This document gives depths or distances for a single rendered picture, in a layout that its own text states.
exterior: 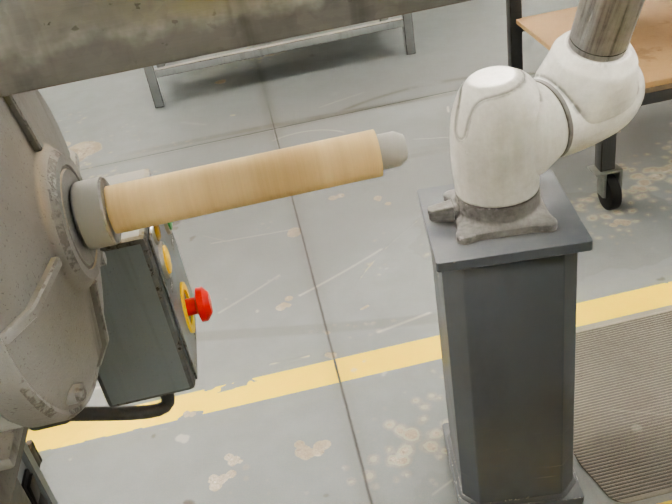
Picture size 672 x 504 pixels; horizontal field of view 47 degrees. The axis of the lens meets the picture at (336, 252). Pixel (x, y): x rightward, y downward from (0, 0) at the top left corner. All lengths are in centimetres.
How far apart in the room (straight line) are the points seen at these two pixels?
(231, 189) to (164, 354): 37
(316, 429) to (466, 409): 57
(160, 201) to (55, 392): 13
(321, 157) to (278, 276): 217
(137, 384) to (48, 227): 40
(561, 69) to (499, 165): 20
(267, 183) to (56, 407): 19
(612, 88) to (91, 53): 119
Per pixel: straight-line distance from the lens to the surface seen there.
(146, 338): 83
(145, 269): 78
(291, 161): 51
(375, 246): 272
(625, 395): 213
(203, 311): 88
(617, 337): 229
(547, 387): 163
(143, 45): 33
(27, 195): 48
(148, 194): 51
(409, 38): 439
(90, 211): 51
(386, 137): 52
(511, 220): 142
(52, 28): 33
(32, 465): 94
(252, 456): 207
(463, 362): 155
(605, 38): 140
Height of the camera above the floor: 148
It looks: 33 degrees down
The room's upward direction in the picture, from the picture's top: 10 degrees counter-clockwise
